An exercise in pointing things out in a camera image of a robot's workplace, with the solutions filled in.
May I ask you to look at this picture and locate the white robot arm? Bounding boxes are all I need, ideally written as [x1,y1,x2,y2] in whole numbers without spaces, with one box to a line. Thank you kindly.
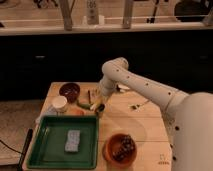
[98,57,213,171]

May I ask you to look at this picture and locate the metal cup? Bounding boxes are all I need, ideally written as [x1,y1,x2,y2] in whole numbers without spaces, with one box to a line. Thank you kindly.
[95,104,105,117]

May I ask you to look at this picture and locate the white cup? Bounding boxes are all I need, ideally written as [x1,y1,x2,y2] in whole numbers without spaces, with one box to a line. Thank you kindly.
[52,96,67,112]

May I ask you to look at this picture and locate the metal fork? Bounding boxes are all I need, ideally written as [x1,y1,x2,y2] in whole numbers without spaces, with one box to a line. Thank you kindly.
[130,100,149,110]

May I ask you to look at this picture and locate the dark red bowl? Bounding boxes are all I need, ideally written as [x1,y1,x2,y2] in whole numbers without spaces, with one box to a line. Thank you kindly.
[59,83,80,103]

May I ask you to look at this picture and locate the orange bowl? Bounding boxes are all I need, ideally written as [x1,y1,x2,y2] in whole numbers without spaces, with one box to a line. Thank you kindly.
[102,133,137,169]

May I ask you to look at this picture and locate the blue sponge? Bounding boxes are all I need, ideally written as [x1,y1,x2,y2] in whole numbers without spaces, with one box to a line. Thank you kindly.
[65,130,80,152]

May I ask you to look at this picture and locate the clear plastic item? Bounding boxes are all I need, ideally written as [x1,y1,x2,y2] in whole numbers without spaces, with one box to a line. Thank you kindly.
[35,106,57,124]

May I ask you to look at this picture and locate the dark grapes bunch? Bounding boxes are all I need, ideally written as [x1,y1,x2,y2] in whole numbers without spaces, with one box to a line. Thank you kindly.
[113,135,135,161]

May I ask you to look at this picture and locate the white remote device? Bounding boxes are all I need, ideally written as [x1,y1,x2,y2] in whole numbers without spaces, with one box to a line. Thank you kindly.
[86,0,99,25]

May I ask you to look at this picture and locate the green plastic tray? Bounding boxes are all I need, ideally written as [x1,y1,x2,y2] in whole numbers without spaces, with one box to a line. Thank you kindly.
[27,116,99,170]

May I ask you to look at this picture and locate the black rod left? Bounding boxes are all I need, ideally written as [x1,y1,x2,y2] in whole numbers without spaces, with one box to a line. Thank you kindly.
[17,129,33,171]

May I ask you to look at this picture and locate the white handled knife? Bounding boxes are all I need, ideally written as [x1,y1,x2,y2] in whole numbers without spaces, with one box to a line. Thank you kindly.
[117,84,130,93]

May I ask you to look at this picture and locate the wooden post right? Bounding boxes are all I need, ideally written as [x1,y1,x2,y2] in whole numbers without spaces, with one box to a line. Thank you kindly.
[122,0,134,29]

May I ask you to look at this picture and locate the wooden post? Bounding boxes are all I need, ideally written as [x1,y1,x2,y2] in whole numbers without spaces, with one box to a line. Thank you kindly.
[122,0,134,29]
[59,0,72,31]

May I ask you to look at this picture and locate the wooden post left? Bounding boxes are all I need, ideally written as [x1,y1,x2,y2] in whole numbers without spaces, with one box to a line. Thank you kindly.
[59,0,72,31]

